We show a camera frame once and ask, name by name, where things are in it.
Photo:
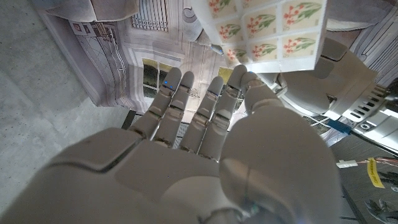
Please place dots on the floral postage stamp sheet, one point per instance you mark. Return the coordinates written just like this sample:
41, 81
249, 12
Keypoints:
270, 31

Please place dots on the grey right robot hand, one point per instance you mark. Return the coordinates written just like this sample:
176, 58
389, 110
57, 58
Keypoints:
186, 174

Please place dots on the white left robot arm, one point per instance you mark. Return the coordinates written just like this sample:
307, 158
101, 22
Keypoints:
382, 124

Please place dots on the printed sofa room backdrop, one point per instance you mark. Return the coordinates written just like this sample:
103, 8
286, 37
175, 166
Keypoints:
124, 62

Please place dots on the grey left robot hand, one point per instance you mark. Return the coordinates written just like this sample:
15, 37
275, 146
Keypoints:
326, 87

